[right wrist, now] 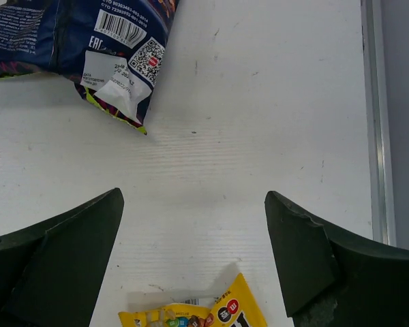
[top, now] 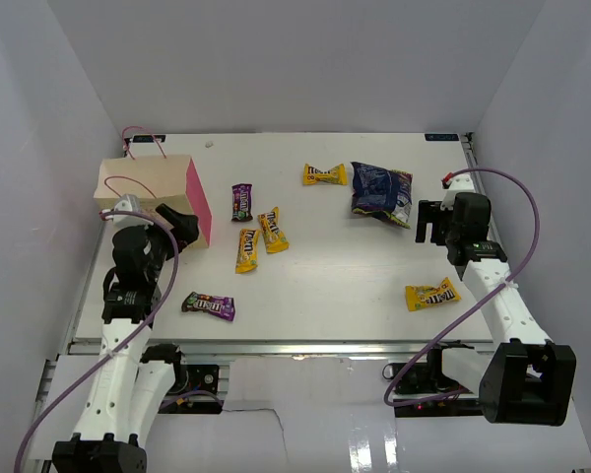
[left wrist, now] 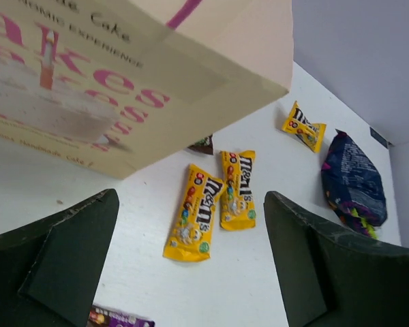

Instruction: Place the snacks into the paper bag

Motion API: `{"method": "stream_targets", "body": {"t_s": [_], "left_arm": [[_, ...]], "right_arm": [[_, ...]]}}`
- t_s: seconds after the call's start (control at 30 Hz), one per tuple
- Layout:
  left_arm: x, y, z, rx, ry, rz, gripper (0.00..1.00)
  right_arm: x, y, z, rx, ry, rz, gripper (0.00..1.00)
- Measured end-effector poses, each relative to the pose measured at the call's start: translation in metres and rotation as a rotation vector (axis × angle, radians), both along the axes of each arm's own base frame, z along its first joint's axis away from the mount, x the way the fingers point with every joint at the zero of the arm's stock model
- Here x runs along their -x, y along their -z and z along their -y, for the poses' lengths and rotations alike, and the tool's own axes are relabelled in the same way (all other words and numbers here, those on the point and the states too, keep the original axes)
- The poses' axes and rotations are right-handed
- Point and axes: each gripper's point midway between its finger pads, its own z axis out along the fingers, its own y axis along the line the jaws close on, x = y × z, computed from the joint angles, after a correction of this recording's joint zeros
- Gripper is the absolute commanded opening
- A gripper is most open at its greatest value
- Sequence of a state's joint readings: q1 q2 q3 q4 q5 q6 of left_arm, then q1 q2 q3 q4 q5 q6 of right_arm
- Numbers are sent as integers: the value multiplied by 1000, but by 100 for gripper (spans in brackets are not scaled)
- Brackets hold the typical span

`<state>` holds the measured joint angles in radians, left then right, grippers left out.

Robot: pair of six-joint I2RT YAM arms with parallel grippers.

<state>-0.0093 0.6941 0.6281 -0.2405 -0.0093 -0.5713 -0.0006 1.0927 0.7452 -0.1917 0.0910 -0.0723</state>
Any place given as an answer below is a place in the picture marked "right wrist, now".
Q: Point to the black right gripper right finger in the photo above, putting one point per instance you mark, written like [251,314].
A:
[330,276]

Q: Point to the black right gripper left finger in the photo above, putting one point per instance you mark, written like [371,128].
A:
[51,272]

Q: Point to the yellow M&M packet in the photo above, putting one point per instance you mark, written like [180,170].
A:
[235,307]

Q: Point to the large dark blue snack bag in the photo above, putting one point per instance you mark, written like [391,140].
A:
[111,50]

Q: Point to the aluminium table edge rail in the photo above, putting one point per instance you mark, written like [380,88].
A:
[380,166]

